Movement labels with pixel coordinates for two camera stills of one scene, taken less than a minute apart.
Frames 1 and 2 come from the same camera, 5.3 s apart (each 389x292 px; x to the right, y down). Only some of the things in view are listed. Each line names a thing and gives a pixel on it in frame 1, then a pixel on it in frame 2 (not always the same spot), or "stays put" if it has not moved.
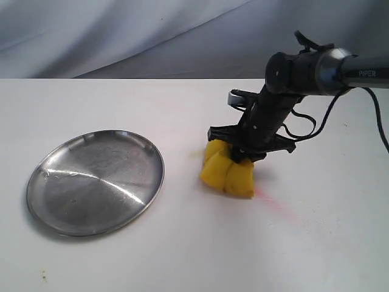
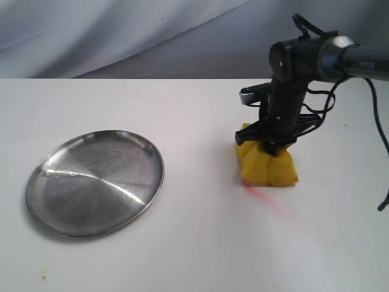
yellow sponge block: x=220 y=171 to x=259 y=168
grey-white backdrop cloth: x=176 y=39 stays put
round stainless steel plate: x=95 y=183 stays put
